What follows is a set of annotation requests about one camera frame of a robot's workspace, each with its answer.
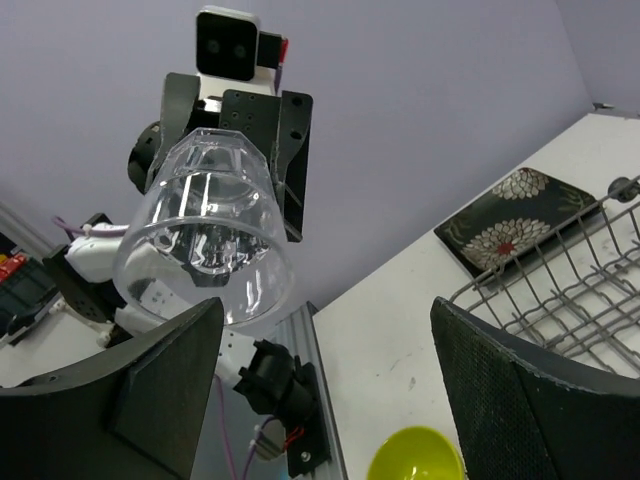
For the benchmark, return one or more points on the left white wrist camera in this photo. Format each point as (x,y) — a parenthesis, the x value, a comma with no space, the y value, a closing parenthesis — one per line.
(233,52)

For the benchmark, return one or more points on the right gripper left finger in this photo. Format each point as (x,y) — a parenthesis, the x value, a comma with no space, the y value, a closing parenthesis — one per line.
(134,411)

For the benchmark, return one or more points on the dark green storage crate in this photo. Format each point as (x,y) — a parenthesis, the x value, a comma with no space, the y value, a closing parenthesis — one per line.
(25,285)

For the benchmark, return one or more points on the yellow-green bowl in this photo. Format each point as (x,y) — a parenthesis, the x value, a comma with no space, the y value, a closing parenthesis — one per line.
(417,452)

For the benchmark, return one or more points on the clear glass cup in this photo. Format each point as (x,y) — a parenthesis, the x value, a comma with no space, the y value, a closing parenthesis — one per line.
(209,227)

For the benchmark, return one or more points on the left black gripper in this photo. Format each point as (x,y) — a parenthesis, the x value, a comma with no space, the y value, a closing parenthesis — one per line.
(253,115)

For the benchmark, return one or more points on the aluminium mounting rail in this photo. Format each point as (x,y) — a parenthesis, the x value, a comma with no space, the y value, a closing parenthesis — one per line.
(297,333)

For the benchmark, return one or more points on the grey wire dish rack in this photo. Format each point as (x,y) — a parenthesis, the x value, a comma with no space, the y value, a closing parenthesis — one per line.
(577,295)

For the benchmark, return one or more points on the black floral square plate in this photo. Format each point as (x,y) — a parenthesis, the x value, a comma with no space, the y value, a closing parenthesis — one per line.
(512,217)

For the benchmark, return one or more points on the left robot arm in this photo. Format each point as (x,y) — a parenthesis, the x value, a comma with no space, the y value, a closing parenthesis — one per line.
(83,268)

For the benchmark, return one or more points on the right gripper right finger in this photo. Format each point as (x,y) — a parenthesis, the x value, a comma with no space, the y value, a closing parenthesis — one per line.
(522,412)

